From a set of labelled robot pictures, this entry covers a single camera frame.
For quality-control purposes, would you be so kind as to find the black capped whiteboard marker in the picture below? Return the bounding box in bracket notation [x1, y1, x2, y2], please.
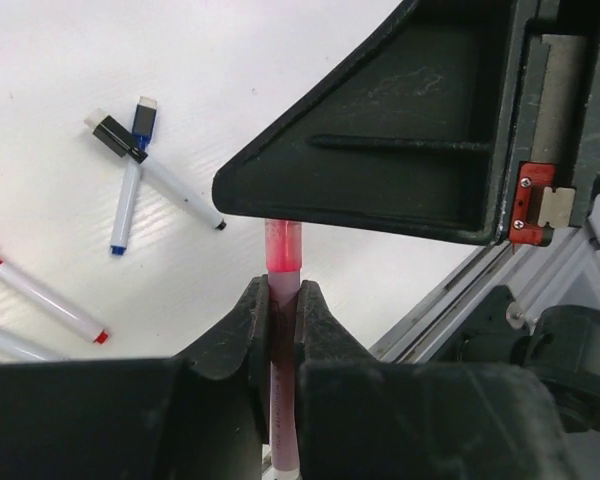
[84, 109, 226, 231]

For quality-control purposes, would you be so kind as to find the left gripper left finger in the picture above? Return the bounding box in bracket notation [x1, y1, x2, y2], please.
[0, 278, 570, 479]

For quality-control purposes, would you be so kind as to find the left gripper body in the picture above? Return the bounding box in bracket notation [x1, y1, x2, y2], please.
[501, 1, 600, 245]

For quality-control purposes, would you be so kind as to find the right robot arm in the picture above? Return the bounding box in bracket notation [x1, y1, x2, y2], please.
[453, 300, 600, 433]

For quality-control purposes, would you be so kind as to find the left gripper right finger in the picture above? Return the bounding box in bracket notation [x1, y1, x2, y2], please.
[212, 1, 528, 245]

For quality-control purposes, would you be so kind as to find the aluminium rail frame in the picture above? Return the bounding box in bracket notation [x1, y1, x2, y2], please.
[370, 220, 600, 363]

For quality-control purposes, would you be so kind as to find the pink highlighter pen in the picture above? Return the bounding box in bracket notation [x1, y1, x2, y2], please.
[265, 219, 302, 479]

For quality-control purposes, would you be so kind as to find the blue capped whiteboard marker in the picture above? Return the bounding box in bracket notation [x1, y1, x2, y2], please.
[110, 96, 158, 256]
[0, 328, 67, 362]

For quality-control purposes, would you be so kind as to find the red capped whiteboard marker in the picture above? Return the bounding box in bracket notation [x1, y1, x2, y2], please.
[0, 259, 110, 345]

